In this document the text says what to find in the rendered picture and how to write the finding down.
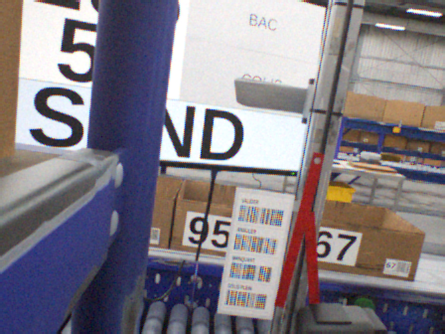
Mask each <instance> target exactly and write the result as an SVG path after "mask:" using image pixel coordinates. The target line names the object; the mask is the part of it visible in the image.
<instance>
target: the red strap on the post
mask: <svg viewBox="0 0 445 334"><path fill-rule="evenodd" d="M324 157H325V154H322V153H316V152H314V153H313V159H312V161H311V164H310V167H309V173H308V176H307V179H306V185H305V188H304V191H303V196H302V199H301V202H300V209H299V212H298V214H297V217H296V223H295V226H294V228H293V235H292V238H291V241H290V246H289V249H288V252H287V255H286V260H285V263H284V266H283V272H282V275H281V277H280V283H279V286H278V289H277V296H276V299H275V302H274V305H273V306H279V307H283V308H284V306H285V302H286V297H287V294H288V291H289V288H290V283H291V279H292V276H293V271H294V268H295V265H296V260H297V257H298V254H299V251H300V246H301V244H302V241H303V235H304V232H305V238H306V262H307V274H308V286H309V303H320V296H319V270H318V258H317V244H316V218H315V212H310V209H311V206H312V203H313V198H314V195H315V192H316V186H317V183H318V180H319V175H320V172H321V169H322V163H323V160H324Z"/></svg>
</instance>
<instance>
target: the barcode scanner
mask: <svg viewBox="0 0 445 334"><path fill-rule="evenodd" d="M308 305H309V306H303V307H302V308H300V309H299V311H298V312H297V316H296V332H297V334H387V331H386V328H385V327H384V325H383V324H382V322H381V321H380V319H379V318H377V315H375V313H374V312H373V310H372V309H368V308H364V309H361V308H360V307H358V306H355V305H350V306H342V303H309V304H308Z"/></svg>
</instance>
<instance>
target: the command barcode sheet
mask: <svg viewBox="0 0 445 334"><path fill-rule="evenodd" d="M294 198H295V196H291V195H286V194H280V193H275V192H264V191H258V190H253V189H242V188H237V187H236V191H235V196H234V205H233V211H232V215H231V225H230V230H229V235H228V245H227V249H226V254H225V259H224V269H223V274H222V287H221V293H220V297H219V307H218V312H217V313H222V314H228V315H240V316H246V317H252V318H258V319H270V320H272V317H273V309H274V306H273V305H274V302H275V299H276V296H277V288H278V284H279V280H280V272H281V267H282V263H283V256H284V252H285V248H286V239H287V235H288V232H289V227H290V218H291V215H292V212H299V209H300V202H295V201H294Z"/></svg>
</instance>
